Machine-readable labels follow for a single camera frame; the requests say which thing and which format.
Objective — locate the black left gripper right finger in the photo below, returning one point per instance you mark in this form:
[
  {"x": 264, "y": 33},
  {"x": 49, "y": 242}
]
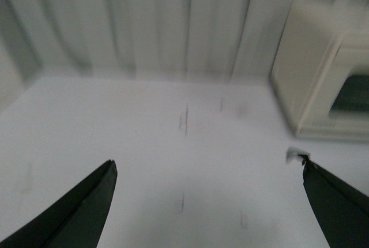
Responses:
[{"x": 340, "y": 209}]

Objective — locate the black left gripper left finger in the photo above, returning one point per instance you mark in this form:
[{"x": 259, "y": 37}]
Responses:
[{"x": 77, "y": 219}]

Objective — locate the cream toaster oven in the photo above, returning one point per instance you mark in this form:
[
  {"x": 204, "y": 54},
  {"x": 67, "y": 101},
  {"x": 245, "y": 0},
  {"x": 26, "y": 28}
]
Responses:
[{"x": 320, "y": 72}]

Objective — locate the white curtain backdrop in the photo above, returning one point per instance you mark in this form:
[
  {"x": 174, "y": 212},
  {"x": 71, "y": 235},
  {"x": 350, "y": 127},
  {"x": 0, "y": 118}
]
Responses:
[{"x": 187, "y": 40}]

